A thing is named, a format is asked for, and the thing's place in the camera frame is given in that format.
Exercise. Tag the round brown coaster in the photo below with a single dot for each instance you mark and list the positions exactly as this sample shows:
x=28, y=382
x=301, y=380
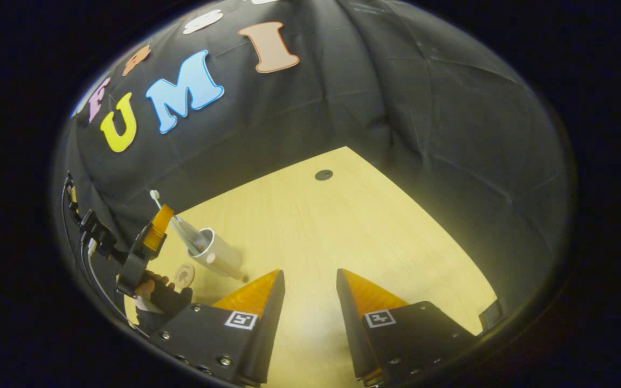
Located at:
x=184, y=276

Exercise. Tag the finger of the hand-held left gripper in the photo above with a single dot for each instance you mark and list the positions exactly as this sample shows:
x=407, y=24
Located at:
x=157, y=229

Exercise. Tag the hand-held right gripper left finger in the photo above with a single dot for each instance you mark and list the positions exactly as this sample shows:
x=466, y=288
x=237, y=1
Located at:
x=267, y=328

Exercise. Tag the light wooden desktop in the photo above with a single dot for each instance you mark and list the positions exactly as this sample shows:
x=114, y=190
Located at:
x=343, y=231

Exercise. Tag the white toothpaste tube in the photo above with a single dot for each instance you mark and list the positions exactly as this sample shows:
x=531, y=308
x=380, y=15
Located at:
x=189, y=237

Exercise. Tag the black desk grommet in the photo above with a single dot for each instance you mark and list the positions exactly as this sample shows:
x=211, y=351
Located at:
x=323, y=174

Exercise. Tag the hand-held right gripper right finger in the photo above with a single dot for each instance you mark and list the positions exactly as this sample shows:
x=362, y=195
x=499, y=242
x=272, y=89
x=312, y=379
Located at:
x=349, y=328

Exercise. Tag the pale green toothbrush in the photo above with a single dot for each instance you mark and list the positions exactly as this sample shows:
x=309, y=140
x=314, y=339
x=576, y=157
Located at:
x=154, y=195

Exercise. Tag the black backdrop cloth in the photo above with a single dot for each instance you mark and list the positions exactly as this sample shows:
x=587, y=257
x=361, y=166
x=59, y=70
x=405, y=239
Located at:
x=397, y=108

